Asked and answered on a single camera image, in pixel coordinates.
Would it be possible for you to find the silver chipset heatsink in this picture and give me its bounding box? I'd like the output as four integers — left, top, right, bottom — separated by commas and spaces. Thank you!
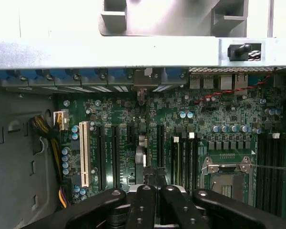
128, 184, 189, 195

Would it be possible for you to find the black RAM slot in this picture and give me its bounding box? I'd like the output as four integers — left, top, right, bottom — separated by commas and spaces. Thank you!
273, 133, 281, 213
188, 133, 194, 191
281, 133, 286, 215
182, 137, 189, 189
171, 135, 183, 187
257, 135, 266, 208
265, 135, 274, 210
194, 137, 201, 191

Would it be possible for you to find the CPU socket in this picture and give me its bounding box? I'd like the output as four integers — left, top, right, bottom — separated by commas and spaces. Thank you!
200, 156, 257, 206

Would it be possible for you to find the metal socket cover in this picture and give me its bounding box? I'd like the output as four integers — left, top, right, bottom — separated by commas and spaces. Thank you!
201, 156, 252, 174

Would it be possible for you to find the black long expansion slot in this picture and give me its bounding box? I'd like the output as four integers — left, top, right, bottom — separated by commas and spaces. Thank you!
96, 124, 107, 191
111, 124, 121, 191
156, 123, 165, 169

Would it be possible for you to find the black short expansion slot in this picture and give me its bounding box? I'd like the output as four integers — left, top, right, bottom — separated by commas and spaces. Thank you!
126, 124, 136, 144

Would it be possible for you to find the white expansion slot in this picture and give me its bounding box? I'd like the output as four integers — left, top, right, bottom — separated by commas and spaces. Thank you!
79, 121, 91, 188

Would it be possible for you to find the green motherboard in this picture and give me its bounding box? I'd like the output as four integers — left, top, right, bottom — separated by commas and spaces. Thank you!
53, 88, 286, 215

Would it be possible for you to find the thin metal locking lever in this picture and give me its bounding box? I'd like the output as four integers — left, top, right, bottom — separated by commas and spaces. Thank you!
249, 164, 286, 171

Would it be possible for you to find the white power connector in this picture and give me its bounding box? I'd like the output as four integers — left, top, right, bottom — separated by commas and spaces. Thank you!
53, 110, 70, 131

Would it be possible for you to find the metal rear port block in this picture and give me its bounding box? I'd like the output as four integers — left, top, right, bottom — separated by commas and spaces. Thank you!
190, 74, 214, 89
219, 73, 249, 90

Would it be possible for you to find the black open PC case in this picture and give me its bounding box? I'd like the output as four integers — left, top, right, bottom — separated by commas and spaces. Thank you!
0, 35, 286, 229

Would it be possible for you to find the grey parts rack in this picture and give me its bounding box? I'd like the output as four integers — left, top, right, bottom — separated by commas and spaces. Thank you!
99, 0, 250, 38

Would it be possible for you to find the black yellow sleeved wire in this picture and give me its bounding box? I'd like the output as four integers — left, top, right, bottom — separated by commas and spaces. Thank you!
30, 114, 71, 208

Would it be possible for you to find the red black twisted wire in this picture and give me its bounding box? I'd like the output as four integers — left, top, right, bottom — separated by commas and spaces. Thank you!
193, 51, 278, 104

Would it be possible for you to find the black chassis switch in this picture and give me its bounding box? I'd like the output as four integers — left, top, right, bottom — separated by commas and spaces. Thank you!
227, 42, 253, 62

